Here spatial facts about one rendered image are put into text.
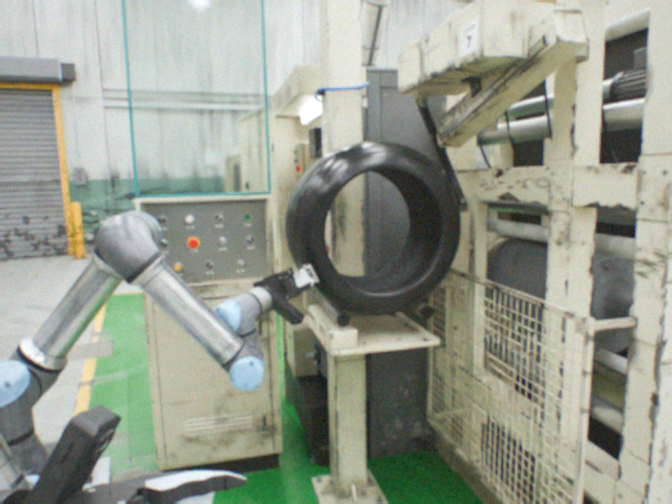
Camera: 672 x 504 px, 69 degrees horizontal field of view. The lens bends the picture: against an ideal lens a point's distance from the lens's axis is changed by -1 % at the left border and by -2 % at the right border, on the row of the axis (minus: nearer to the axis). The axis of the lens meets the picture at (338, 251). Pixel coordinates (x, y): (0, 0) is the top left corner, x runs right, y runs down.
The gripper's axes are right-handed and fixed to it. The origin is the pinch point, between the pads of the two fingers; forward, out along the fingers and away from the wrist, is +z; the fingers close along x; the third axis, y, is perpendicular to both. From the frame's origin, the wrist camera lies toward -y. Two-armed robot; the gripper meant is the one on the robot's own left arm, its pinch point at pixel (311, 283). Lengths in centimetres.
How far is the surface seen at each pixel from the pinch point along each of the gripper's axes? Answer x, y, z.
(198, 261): 76, 21, 22
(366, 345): -0.8, -25.8, 12.3
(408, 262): -4.6, -9.3, 48.5
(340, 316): -0.8, -13.1, 5.8
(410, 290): -16.8, -14.4, 23.3
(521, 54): -70, 37, 32
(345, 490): 50, -89, 26
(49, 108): 761, 403, 359
